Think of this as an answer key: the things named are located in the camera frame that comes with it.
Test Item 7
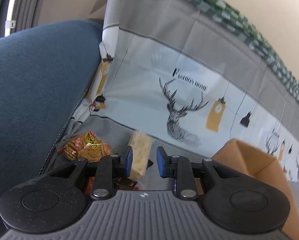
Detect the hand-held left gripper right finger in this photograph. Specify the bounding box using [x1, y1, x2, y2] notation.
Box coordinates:
[156, 146, 242, 201]

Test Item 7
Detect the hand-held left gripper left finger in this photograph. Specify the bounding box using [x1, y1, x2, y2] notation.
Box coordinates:
[49, 145, 134, 201]

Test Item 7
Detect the cream wafer bar packet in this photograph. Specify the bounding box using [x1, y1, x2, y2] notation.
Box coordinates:
[128, 130, 153, 182]

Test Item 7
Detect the clear biscuit bag yellow label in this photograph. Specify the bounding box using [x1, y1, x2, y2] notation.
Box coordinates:
[57, 131, 113, 163]

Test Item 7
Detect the brown cardboard box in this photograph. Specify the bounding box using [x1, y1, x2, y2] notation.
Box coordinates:
[194, 139, 299, 240]

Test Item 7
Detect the dark brown chocolate bar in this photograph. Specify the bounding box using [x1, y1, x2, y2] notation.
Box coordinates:
[114, 177, 136, 190]

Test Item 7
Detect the small red snack packet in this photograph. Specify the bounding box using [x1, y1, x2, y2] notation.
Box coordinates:
[83, 176, 95, 195]

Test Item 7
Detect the deer print sofa cover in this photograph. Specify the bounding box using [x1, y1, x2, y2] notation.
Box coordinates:
[38, 0, 299, 198]

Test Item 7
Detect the blue sofa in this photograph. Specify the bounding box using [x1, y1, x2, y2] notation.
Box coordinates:
[0, 19, 105, 240]

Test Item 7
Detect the grey curtain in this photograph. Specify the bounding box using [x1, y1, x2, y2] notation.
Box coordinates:
[13, 0, 48, 34]

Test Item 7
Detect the white pole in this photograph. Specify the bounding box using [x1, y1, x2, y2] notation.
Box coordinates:
[4, 0, 23, 37]

